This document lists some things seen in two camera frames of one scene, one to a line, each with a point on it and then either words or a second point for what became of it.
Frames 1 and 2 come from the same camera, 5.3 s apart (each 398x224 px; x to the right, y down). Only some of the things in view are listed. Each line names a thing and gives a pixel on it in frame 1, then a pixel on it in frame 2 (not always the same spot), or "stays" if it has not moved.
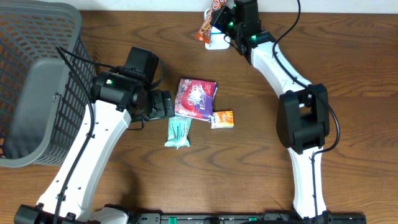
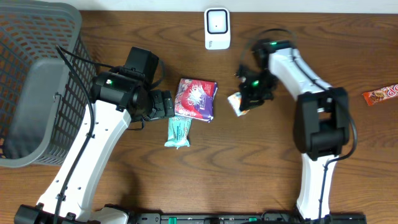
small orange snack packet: (222, 119) → (235, 101)
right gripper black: (218, 16) → (249, 98)
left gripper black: (168, 103) stays
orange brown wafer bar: (204, 35) → (374, 96)
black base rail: (267, 218) stays
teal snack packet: (178, 132) stays
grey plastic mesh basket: (43, 107) stays
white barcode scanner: (219, 40) stays
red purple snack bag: (194, 99) stays
